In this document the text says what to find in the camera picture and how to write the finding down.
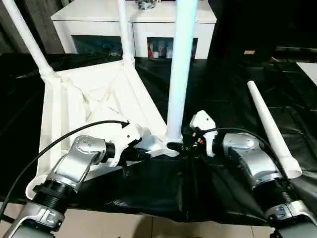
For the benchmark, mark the white flat board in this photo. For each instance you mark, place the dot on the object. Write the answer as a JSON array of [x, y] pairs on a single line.
[[308, 72]]

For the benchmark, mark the grey curtain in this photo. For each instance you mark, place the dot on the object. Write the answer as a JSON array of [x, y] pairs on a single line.
[[44, 24]]

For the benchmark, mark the white plastic table leg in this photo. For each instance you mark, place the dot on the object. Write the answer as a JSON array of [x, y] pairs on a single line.
[[125, 32], [29, 37], [182, 69], [270, 124]]

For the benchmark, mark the white plastic table top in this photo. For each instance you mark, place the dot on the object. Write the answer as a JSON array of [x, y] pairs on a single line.
[[69, 104]]

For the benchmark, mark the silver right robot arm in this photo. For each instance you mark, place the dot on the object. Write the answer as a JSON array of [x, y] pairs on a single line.
[[247, 153]]

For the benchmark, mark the small yellow object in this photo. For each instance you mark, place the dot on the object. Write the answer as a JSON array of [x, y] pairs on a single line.
[[249, 52]]

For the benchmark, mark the small white jar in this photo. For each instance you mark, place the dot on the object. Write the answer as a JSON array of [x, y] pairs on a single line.
[[156, 54], [169, 53]]

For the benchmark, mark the white cabinet with glass doors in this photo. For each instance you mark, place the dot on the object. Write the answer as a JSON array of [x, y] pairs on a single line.
[[153, 22]]

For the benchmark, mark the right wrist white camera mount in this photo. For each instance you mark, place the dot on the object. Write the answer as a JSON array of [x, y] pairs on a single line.
[[203, 121]]

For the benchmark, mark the black mat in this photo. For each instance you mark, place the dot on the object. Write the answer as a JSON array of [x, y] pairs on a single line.
[[161, 188]]

